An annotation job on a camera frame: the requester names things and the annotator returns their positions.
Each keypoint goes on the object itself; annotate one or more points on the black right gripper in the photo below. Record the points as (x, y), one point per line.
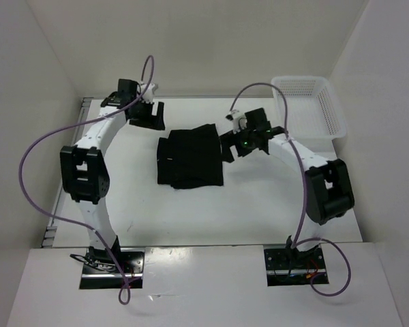
(232, 137)

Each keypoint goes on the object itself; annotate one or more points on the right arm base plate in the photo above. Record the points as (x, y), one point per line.
(283, 271)

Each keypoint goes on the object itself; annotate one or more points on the white plastic basket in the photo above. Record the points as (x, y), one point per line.
(309, 107)

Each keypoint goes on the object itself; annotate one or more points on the aluminium frame rail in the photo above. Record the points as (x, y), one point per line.
(51, 228)

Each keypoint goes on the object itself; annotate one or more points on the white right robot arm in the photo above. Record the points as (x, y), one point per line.
(327, 191)

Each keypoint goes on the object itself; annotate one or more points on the black shorts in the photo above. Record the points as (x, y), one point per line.
(190, 158)

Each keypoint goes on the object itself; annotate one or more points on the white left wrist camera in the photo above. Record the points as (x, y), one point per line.
(147, 92)

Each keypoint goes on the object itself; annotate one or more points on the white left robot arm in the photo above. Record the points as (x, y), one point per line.
(84, 172)

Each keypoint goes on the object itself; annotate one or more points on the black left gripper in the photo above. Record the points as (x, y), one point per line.
(157, 120)

